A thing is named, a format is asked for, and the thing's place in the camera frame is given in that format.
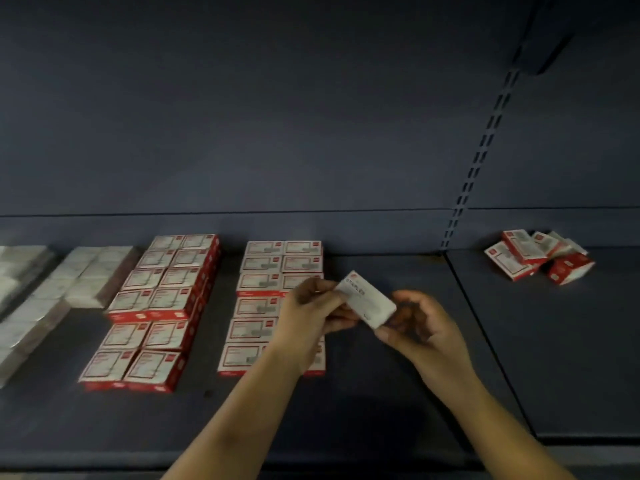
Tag person's left hand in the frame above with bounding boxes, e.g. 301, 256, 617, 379
270, 277, 359, 374

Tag dark metal shelf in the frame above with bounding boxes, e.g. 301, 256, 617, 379
0, 0, 640, 480

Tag person's right hand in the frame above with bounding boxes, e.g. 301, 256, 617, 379
375, 289, 479, 401

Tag pile of red white boxes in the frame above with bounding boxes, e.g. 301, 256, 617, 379
485, 229, 597, 287

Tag person's right forearm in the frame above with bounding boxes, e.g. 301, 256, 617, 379
430, 369, 576, 480

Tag person's left forearm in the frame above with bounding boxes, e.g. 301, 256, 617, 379
163, 345, 306, 480

